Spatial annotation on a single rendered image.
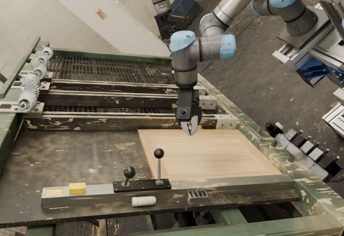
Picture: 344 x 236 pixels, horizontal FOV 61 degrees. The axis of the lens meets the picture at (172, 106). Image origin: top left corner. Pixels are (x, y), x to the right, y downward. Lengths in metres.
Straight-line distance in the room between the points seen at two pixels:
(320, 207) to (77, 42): 6.06
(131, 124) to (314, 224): 0.88
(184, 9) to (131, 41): 1.18
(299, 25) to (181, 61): 0.85
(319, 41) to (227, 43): 0.86
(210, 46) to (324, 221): 0.69
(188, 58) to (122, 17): 4.30
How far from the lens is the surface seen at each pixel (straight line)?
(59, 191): 1.03
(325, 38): 1.68
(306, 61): 1.69
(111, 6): 5.11
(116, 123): 1.45
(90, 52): 2.73
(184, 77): 0.90
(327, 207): 1.23
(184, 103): 0.92
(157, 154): 1.04
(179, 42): 0.86
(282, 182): 1.29
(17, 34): 6.89
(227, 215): 1.14
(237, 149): 1.46
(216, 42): 0.88
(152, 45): 5.32
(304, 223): 1.10
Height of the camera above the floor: 1.97
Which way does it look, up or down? 28 degrees down
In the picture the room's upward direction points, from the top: 52 degrees counter-clockwise
